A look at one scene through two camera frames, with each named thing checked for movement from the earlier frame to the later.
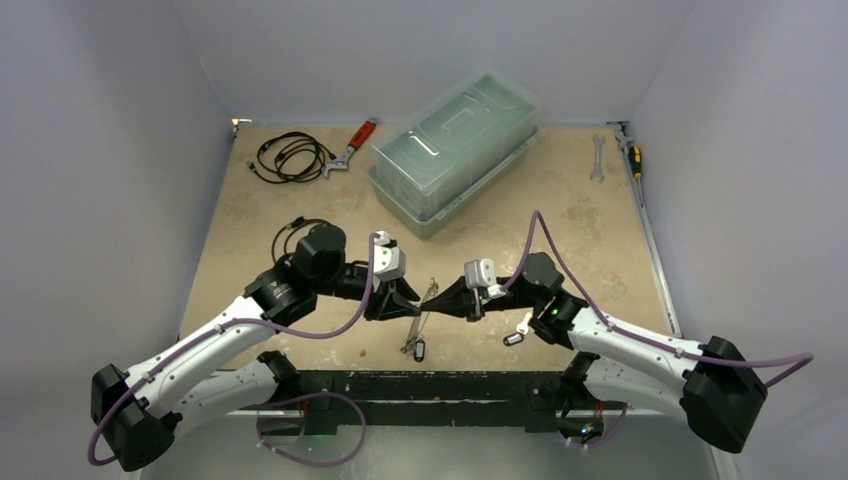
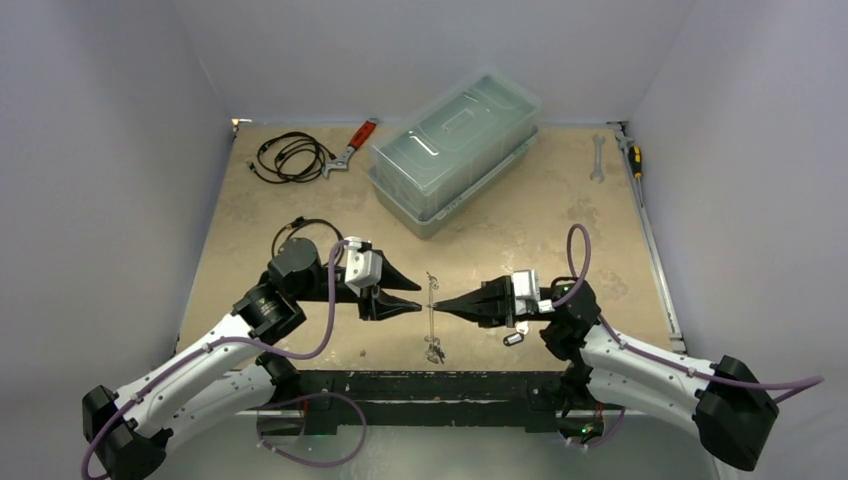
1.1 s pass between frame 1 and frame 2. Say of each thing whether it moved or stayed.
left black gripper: stayed
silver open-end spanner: stayed
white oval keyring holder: moved
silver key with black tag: stayed
